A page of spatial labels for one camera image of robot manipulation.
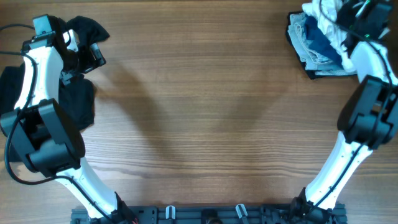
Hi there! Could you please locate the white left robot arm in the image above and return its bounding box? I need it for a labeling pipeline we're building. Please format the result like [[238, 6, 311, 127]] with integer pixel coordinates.
[[1, 45, 138, 223]]

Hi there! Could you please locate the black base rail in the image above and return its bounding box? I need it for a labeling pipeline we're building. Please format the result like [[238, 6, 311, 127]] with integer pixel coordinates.
[[70, 203, 348, 224]]

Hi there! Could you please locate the blue garment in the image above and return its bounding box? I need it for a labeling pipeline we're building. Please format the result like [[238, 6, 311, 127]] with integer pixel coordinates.
[[304, 16, 342, 66]]

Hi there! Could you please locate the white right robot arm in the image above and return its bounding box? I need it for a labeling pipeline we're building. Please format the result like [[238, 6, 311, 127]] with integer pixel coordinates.
[[283, 1, 397, 223]]

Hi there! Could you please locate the white t-shirt with black print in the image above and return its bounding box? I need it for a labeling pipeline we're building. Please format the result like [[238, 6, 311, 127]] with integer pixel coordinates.
[[302, 0, 356, 72]]

